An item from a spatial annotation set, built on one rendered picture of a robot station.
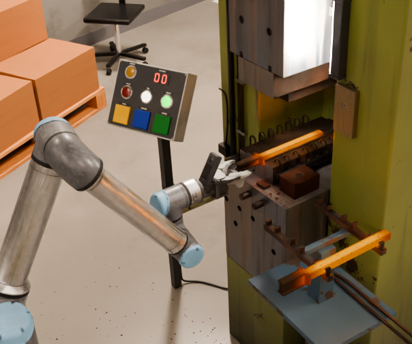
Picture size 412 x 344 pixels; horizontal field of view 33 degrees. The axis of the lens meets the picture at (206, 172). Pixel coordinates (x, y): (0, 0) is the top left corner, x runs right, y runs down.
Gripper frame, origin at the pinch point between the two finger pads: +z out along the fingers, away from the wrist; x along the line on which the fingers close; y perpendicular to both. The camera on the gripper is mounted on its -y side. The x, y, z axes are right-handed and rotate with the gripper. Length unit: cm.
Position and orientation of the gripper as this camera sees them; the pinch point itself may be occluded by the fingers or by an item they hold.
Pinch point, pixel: (241, 165)
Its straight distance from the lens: 251.1
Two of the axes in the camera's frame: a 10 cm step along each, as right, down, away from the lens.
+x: 5.6, 4.2, -7.1
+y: 0.5, 8.4, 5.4
